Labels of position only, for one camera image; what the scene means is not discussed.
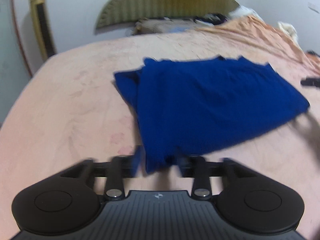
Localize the pink bed sheet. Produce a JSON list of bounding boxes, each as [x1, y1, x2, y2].
[[0, 29, 320, 240]]

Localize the white crumpled cloth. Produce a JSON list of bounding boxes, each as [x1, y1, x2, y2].
[[230, 5, 263, 21]]

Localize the peach quilt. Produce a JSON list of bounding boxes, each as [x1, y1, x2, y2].
[[185, 15, 320, 77]]

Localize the blue beaded V-neck sweater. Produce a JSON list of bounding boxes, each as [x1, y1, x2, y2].
[[114, 56, 311, 175]]

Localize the cream crumpled cloth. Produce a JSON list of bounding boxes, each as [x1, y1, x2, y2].
[[277, 21, 299, 43]]

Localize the olive padded headboard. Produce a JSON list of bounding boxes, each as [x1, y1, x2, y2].
[[94, 0, 241, 35]]

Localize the dark cloth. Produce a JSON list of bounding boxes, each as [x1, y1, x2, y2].
[[194, 13, 228, 26]]

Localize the gold tower air conditioner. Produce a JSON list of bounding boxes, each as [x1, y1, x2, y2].
[[27, 0, 57, 61]]

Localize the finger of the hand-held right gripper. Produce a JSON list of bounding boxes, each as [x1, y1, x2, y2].
[[301, 77, 320, 90]]

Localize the flower-patterned glass wardrobe door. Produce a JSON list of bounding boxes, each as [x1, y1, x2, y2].
[[0, 0, 33, 80]]

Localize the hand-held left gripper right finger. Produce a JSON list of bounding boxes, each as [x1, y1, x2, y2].
[[176, 156, 253, 201]]

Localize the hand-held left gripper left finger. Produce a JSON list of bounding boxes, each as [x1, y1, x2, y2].
[[60, 146, 146, 202]]

